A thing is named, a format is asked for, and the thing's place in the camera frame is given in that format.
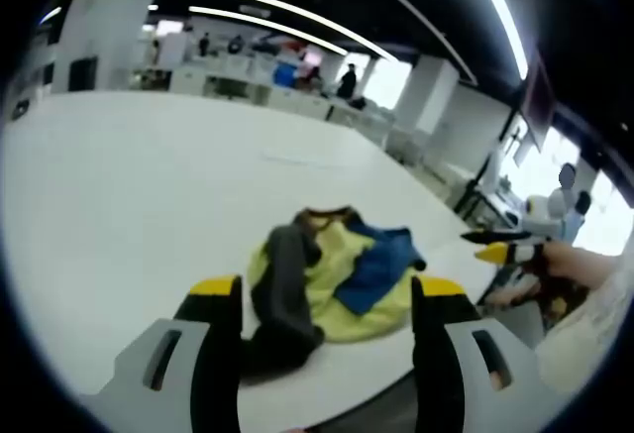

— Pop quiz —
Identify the row of white desks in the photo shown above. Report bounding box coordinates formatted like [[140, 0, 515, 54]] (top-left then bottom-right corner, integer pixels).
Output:
[[133, 63, 397, 150]]

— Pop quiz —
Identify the long ceiling strip light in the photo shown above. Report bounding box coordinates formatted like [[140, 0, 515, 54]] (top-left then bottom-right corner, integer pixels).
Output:
[[464, 0, 530, 81], [166, 0, 400, 63], [189, 5, 349, 56]]

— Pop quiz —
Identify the white square column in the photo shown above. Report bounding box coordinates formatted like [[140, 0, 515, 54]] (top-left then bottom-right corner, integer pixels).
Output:
[[395, 54, 462, 137], [52, 0, 174, 93]]

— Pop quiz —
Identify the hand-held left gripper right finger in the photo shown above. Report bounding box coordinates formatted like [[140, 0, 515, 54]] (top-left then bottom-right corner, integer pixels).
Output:
[[410, 274, 562, 433]]

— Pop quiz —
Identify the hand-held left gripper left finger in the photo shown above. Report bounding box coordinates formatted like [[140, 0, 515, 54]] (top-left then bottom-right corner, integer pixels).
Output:
[[93, 273, 244, 433]]

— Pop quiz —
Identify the person's white clothing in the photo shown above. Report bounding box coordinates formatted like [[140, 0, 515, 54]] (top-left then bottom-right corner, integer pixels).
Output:
[[533, 254, 634, 395]]

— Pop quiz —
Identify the yellow blue grey garment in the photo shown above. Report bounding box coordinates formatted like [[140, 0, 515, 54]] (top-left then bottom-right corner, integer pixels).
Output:
[[237, 204, 430, 385]]

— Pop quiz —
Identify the dark hanging monitor screen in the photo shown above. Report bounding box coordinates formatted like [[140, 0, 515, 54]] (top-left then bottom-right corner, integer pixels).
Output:
[[518, 49, 557, 153]]

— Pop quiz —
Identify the blue storage box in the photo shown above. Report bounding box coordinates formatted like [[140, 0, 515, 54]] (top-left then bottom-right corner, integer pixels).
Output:
[[272, 62, 299, 89]]

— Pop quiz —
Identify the black frame table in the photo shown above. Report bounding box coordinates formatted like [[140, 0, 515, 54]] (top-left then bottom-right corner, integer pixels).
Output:
[[453, 153, 524, 229]]

